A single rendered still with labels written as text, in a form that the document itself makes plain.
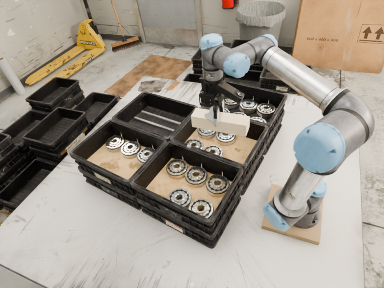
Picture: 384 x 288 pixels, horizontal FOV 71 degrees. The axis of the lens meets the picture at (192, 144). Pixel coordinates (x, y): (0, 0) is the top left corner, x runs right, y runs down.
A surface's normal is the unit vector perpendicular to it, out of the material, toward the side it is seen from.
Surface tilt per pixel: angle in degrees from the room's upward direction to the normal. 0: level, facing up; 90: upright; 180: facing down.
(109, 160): 0
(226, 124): 90
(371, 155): 0
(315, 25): 79
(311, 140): 84
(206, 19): 90
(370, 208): 0
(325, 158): 83
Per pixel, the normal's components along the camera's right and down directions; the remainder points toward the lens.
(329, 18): -0.37, 0.54
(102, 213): -0.10, -0.72
